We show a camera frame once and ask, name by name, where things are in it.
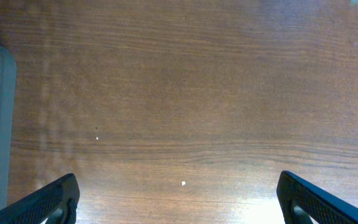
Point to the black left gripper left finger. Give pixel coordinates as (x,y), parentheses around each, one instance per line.
(55,203)

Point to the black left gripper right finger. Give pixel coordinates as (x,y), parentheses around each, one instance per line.
(304,202)

